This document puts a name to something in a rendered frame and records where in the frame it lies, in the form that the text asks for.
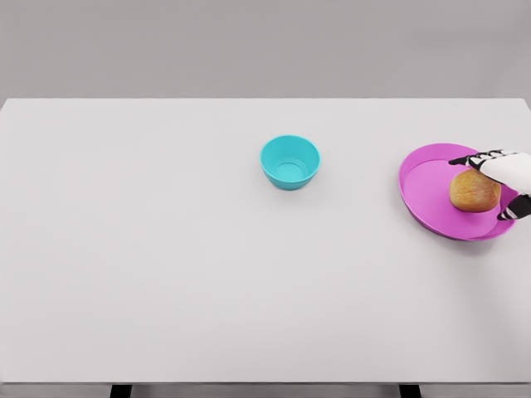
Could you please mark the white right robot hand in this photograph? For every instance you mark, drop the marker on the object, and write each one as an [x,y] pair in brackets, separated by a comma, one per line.
[511,172]

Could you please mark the yellow-red apple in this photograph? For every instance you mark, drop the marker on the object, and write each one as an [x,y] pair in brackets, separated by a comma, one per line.
[473,191]

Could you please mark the pink plate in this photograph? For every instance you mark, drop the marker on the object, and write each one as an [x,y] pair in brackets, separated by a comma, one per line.
[429,195]

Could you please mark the blue bowl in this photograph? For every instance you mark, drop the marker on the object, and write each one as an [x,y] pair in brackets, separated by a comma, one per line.
[290,167]

